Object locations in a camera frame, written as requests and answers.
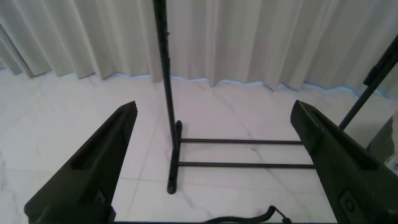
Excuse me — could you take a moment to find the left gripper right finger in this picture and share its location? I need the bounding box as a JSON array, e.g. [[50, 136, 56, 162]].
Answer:
[[290, 99, 398, 224]]

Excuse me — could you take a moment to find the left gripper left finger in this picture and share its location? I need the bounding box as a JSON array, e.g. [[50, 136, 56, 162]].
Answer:
[[24, 101, 138, 224]]

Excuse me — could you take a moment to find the black clothes rack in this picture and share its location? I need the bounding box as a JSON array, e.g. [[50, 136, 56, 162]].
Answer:
[[152, 0, 398, 195]]

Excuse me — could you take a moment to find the white curtain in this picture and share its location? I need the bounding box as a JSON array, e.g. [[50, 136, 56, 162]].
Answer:
[[0, 0, 398, 98]]

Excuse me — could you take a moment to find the black cable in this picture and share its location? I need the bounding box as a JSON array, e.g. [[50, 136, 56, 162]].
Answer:
[[201, 205, 293, 224]]

